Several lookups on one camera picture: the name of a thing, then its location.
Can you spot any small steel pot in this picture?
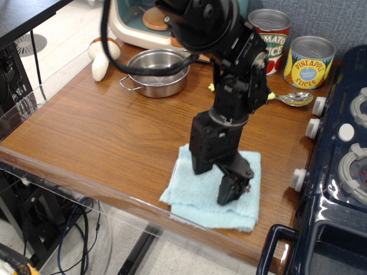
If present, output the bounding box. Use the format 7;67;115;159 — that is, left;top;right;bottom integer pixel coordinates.
120;49;190;99

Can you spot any black desk top left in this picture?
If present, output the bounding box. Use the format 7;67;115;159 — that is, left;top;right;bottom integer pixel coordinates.
1;0;71;45

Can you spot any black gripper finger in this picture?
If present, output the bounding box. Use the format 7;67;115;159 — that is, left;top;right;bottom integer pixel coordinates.
192;154;213;175
217;175;251;205

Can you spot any light blue towel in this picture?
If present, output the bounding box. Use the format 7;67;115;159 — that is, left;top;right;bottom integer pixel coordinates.
159;144;261;232

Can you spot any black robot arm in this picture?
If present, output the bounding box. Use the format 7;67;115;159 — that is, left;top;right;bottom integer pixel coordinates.
155;1;270;205

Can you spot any pineapple slices can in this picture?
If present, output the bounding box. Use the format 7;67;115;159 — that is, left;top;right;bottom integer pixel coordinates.
283;36;337;90

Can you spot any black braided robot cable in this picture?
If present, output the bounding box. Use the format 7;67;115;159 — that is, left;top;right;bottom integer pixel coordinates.
100;0;200;77

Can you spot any white stove knob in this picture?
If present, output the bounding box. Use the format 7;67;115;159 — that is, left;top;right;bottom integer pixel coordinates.
290;168;307;192
306;119;321;139
312;96;327;117

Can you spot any plush mushroom toy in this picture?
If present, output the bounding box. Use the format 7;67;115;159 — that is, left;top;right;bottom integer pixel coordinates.
88;37;120;82

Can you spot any blue cable under table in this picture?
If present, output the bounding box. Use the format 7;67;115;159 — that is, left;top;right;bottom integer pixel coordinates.
57;197;90;275

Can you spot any white stove knob top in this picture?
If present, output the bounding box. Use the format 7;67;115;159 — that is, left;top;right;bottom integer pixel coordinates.
312;96;327;117

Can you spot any tomato sauce can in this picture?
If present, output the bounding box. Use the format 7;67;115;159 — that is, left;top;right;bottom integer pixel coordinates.
248;9;291;76

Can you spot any dark blue toy stove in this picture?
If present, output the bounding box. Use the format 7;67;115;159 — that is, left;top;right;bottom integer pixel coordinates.
257;45;366;274

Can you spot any white stove knob bottom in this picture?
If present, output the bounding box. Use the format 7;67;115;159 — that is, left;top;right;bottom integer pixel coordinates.
290;168;307;192

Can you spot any black computer tower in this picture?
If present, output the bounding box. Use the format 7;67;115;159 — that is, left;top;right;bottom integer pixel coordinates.
1;43;37;120

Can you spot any toy microwave teal cream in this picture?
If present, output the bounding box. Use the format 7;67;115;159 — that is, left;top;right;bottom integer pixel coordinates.
108;1;189;54

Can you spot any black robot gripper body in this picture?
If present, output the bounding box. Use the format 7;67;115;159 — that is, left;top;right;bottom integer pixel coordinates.
189;111;254;179

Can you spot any white stove knob middle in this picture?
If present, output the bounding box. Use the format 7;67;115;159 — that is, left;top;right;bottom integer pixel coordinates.
306;119;321;139

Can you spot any spoon with yellow-green handle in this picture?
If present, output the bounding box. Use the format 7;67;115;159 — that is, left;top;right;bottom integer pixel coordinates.
265;89;314;107

